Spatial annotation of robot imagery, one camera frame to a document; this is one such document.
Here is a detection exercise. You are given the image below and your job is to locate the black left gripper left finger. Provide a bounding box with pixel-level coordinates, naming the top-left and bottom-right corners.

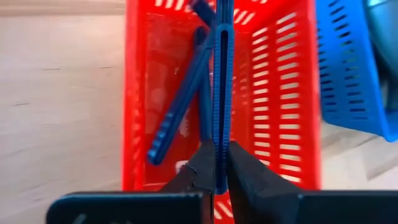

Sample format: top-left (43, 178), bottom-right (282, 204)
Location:
top-left (160, 139), bottom-right (218, 194)

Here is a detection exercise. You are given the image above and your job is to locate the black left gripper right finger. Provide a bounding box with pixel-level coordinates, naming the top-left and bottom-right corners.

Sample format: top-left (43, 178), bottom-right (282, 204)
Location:
top-left (226, 140), bottom-right (303, 224)

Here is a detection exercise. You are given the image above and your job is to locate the red plastic basket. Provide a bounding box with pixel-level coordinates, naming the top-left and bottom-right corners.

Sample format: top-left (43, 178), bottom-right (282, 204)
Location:
top-left (121, 0), bottom-right (321, 224)

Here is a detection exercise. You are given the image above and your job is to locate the blue plastic basket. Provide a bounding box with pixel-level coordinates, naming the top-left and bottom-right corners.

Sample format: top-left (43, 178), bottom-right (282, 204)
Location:
top-left (315, 0), bottom-right (398, 143)

